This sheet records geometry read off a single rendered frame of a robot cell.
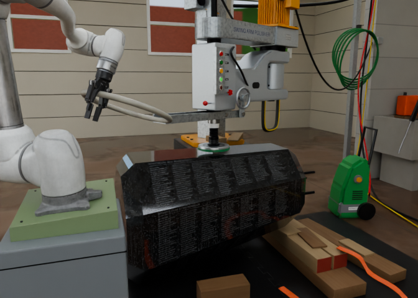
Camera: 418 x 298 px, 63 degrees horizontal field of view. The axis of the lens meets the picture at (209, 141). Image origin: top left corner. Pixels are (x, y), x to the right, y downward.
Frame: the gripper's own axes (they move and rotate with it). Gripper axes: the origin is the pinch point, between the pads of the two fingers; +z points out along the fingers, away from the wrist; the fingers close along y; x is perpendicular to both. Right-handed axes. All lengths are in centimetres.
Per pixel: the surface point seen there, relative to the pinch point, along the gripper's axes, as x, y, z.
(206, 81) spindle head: -14, 67, -43
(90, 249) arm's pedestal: -44, -24, 48
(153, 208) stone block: -14, 48, 40
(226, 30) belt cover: -21, 63, -75
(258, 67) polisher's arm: -31, 103, -68
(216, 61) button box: -22, 60, -53
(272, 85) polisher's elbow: -35, 130, -65
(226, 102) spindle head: -26, 79, -33
